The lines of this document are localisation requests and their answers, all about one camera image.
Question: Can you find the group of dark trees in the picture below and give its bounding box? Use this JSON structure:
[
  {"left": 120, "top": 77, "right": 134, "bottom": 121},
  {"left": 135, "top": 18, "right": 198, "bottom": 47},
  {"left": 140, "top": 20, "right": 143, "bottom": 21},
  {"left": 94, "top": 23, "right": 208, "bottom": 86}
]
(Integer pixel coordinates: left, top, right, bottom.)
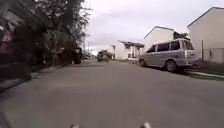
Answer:
[{"left": 33, "top": 0, "right": 93, "bottom": 66}]

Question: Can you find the concrete pavement with kerb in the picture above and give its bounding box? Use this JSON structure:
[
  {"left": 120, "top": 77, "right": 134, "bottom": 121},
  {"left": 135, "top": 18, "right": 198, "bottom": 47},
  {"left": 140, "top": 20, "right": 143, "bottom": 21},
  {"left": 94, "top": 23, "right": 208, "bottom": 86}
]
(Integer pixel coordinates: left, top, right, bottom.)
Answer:
[{"left": 0, "top": 63, "right": 68, "bottom": 94}]

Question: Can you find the dark vehicle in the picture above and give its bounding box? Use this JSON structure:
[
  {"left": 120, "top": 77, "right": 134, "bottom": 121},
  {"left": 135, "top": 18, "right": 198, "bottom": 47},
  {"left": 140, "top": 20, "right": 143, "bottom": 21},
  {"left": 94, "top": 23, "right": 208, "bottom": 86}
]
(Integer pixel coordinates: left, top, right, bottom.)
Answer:
[{"left": 69, "top": 47, "right": 83, "bottom": 65}]

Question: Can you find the grass strip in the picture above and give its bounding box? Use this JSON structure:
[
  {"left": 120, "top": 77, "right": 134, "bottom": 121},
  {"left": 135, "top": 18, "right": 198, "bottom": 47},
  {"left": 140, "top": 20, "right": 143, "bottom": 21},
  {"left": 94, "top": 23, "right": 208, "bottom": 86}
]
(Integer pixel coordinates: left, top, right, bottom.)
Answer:
[{"left": 194, "top": 61, "right": 224, "bottom": 76}]

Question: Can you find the low building with dark roof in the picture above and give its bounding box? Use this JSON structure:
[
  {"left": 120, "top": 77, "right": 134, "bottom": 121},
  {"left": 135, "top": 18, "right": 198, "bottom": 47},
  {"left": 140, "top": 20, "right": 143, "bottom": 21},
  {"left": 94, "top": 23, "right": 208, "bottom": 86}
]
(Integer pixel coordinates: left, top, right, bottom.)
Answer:
[{"left": 111, "top": 40, "right": 145, "bottom": 61}]

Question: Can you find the grey asphalt road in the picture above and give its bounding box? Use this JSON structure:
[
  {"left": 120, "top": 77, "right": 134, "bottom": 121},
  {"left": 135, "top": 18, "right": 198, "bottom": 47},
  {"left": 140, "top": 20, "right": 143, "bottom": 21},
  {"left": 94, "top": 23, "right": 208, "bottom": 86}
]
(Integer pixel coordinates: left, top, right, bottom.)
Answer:
[{"left": 0, "top": 59, "right": 224, "bottom": 128}]

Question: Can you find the white gabled house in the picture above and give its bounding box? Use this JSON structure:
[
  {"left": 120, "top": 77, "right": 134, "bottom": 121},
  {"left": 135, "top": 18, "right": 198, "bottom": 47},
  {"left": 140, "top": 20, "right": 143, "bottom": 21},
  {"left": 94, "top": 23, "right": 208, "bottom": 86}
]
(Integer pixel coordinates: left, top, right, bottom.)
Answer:
[{"left": 143, "top": 25, "right": 191, "bottom": 54}]

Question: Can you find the white house with dark roof edge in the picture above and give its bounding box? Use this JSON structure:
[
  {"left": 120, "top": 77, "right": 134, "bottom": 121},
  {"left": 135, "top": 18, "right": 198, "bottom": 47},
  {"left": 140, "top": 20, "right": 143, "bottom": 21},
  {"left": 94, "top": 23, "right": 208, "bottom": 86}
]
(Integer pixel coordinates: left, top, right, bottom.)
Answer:
[{"left": 186, "top": 6, "right": 224, "bottom": 64}]

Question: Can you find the pale concrete kerb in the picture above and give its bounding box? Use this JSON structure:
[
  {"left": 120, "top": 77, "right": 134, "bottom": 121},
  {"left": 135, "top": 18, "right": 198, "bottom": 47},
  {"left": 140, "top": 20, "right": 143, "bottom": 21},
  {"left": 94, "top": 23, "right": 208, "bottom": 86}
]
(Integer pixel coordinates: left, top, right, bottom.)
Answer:
[{"left": 184, "top": 69, "right": 224, "bottom": 81}]

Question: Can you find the silver van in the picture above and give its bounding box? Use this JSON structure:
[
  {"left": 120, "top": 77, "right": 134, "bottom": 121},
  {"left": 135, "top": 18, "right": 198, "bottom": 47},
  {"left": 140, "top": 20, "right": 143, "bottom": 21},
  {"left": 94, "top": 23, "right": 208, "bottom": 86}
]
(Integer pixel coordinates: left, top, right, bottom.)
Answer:
[{"left": 138, "top": 38, "right": 198, "bottom": 73}]

